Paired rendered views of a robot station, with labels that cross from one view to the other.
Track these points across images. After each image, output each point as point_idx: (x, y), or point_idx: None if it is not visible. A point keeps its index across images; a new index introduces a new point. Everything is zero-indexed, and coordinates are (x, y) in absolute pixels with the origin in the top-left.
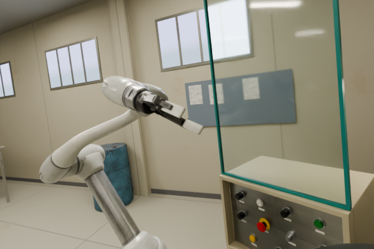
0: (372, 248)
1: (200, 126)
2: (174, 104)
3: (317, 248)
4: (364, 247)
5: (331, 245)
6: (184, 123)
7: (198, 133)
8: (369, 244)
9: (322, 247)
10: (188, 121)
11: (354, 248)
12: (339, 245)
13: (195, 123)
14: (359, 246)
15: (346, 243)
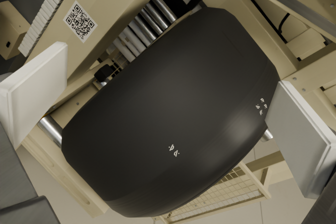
0: (206, 43)
1: (63, 53)
2: (312, 111)
3: (162, 65)
4: (202, 45)
5: (175, 56)
6: (15, 125)
7: (66, 83)
8: (194, 38)
9: (174, 63)
10: (26, 87)
11: (201, 50)
12: (187, 53)
13: (47, 63)
14: (198, 46)
15: (182, 47)
